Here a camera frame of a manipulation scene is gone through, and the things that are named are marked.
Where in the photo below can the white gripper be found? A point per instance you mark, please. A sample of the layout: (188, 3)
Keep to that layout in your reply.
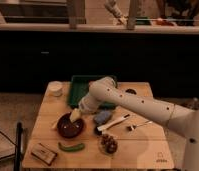
(87, 105)

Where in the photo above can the dark red bowl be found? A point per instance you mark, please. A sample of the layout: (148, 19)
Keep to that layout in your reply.
(68, 129)

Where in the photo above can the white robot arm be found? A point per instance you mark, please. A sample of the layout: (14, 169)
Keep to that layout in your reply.
(181, 120)

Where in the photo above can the green tray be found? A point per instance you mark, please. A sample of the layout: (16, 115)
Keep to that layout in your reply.
(79, 87)

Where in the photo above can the blue-grey cloth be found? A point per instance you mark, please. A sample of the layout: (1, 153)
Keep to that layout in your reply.
(102, 117)

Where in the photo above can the white spatula black tip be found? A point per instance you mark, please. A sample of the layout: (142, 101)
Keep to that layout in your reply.
(112, 123)

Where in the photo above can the small white bowl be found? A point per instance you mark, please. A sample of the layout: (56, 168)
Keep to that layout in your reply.
(55, 88)

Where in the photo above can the green chili pepper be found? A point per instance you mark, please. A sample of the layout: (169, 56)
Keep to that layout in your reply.
(73, 148)

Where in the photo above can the wooden block box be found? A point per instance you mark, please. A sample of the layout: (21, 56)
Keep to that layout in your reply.
(43, 153)

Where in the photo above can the metal fork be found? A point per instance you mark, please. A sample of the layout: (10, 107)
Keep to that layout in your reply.
(133, 127)

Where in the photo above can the black chair frame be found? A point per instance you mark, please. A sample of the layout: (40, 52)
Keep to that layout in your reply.
(20, 146)

